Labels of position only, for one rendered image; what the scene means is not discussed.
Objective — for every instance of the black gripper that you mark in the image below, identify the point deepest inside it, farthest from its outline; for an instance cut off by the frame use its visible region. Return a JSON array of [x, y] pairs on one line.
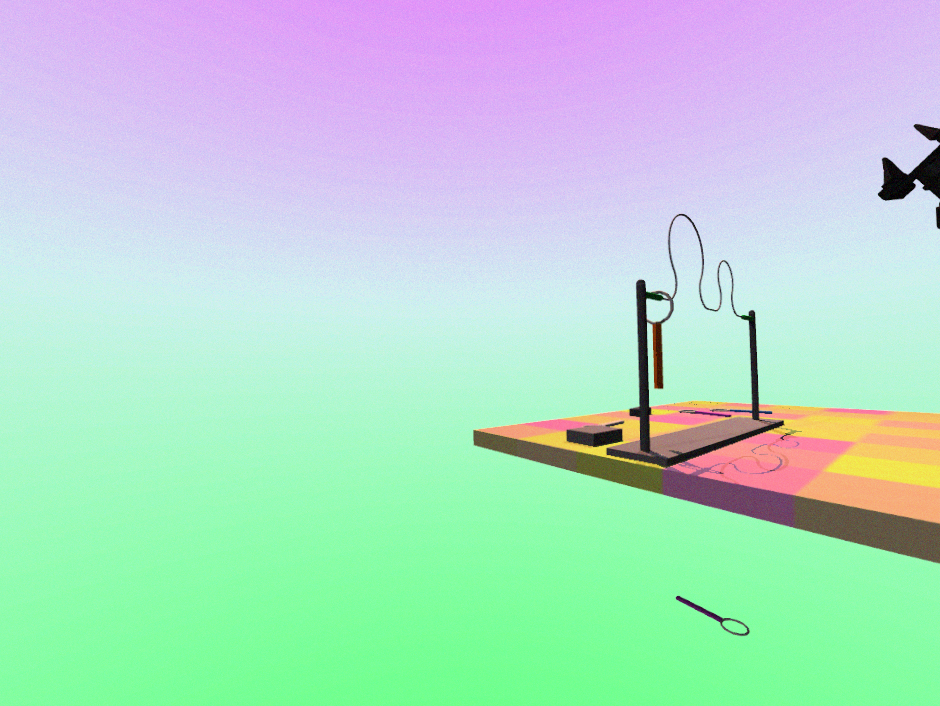
[[898, 184]]

